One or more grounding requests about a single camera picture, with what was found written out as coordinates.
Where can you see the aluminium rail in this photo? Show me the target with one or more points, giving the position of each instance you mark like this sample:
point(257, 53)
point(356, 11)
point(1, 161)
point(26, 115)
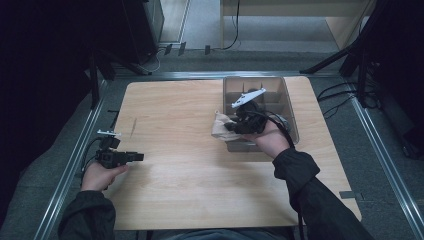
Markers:
point(386, 160)
point(68, 173)
point(206, 74)

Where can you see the grey divided plastic bin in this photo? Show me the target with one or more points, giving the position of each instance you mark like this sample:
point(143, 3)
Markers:
point(283, 100)

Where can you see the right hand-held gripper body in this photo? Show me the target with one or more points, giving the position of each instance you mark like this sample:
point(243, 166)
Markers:
point(250, 120)

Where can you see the dark sock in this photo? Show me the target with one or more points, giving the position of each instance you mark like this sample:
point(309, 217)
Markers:
point(252, 90)

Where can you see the cream sock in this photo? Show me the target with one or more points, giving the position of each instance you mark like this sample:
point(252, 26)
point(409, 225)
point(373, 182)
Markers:
point(221, 130)

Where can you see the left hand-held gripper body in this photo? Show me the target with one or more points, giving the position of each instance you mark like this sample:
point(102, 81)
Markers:
point(111, 156)

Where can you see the black tripod stand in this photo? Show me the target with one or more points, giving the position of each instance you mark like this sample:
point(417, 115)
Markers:
point(333, 60)

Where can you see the person's right hand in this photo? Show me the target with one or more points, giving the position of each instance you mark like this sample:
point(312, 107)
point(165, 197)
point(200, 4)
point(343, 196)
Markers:
point(271, 140)

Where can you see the light wooden desk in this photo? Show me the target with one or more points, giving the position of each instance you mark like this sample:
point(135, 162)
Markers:
point(343, 26)

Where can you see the black metal stand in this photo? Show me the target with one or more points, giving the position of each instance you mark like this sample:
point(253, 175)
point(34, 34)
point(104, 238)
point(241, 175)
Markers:
point(94, 83)

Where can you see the grey tape piece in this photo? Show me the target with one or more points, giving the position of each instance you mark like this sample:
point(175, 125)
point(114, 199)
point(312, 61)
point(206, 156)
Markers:
point(348, 194)

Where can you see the black tape strip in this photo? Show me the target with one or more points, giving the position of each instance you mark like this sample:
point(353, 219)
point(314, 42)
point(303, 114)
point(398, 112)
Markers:
point(115, 118)

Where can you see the person's left hand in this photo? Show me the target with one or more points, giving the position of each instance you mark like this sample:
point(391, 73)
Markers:
point(100, 176)

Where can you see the black cabinet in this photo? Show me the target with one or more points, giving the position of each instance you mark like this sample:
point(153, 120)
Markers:
point(143, 30)

